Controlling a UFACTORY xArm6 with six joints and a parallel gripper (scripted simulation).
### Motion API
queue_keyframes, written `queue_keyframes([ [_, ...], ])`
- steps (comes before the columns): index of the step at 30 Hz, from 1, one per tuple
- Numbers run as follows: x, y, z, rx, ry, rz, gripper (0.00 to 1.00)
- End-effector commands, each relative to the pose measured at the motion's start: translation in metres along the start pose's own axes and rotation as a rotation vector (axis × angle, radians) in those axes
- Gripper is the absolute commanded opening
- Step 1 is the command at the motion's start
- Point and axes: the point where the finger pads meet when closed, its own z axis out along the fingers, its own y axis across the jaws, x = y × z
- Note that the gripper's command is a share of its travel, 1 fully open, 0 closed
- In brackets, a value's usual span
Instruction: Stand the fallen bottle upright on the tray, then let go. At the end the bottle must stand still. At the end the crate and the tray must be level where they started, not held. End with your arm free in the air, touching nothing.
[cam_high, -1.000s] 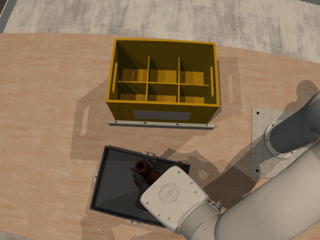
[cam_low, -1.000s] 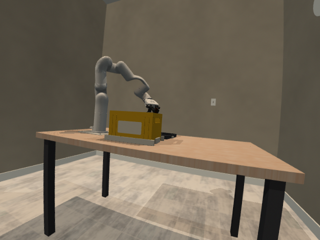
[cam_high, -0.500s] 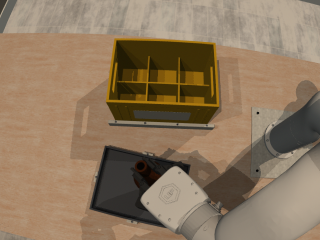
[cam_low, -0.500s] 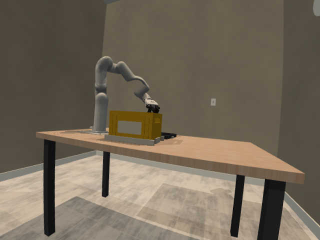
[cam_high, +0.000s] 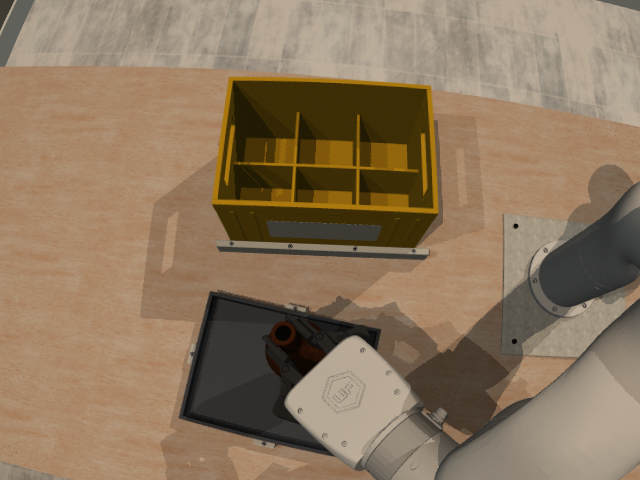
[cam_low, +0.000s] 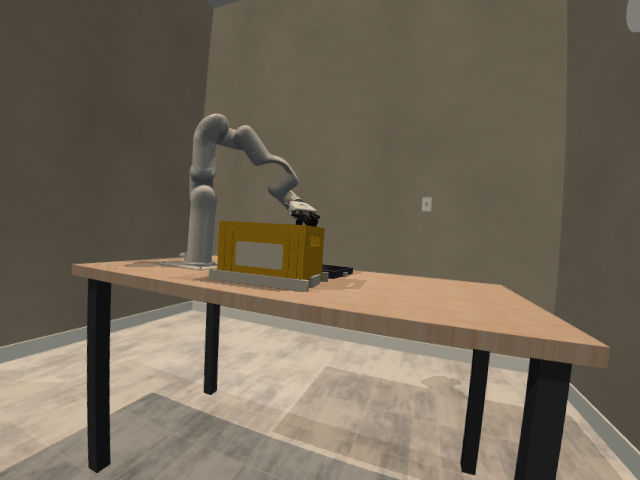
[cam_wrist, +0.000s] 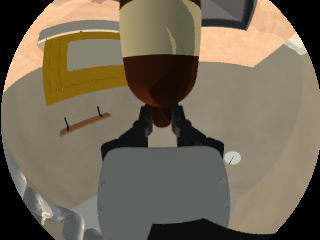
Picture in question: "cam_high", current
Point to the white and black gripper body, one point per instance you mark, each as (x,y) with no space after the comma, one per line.
(350,397)

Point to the yellow divided crate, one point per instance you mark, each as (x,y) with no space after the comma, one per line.
(387,123)

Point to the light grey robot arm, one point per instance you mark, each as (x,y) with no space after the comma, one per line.
(585,425)

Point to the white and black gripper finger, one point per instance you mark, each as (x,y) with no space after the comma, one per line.
(289,377)
(326,341)

